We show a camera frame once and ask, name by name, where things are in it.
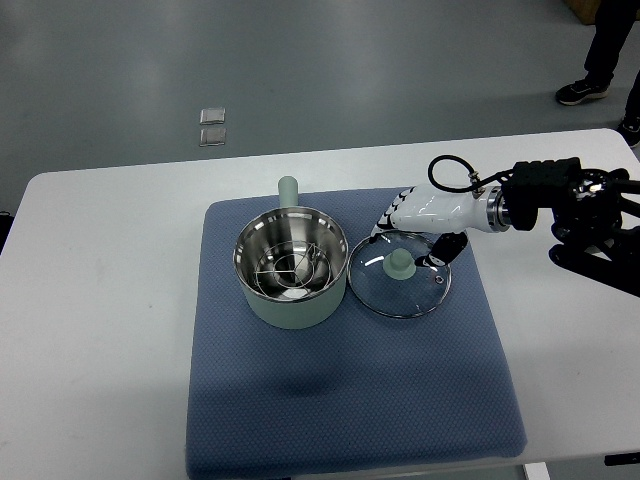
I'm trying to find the person left leg black shoe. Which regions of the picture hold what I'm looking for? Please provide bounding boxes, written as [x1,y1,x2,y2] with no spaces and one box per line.
[555,0,639,106]

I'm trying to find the blue fabric mat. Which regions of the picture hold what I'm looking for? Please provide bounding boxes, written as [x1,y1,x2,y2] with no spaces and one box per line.
[186,196,527,479]

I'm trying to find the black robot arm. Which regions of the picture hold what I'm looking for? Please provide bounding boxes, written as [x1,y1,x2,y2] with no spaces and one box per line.
[427,154,639,296]

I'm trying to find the green steel cooking pot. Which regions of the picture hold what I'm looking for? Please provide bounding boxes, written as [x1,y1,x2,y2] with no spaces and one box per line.
[233,176,349,330]

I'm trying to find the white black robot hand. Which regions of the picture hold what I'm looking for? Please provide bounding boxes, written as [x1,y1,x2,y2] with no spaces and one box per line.
[370,184,509,267]

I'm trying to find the person right black shoe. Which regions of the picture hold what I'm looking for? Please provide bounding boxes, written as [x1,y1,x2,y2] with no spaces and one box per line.
[615,107,640,149]

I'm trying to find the brown cardboard box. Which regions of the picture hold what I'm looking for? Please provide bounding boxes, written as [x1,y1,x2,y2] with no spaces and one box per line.
[564,0,601,25]

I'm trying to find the wire steamer rack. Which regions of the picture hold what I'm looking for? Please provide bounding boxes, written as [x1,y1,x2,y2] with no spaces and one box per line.
[253,241,334,300]

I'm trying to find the upper metal floor plate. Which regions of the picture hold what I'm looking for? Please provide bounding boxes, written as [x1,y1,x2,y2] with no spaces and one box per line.
[199,107,226,125]

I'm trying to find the black table control panel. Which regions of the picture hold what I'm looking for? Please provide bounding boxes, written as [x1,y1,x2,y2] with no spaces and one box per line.
[604,452,640,467]

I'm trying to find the black object left edge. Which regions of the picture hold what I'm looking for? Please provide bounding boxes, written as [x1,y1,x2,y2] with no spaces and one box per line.
[0,211,14,251]

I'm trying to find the glass lid green knob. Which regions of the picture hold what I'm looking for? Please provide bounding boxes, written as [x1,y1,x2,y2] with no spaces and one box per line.
[348,231,451,319]

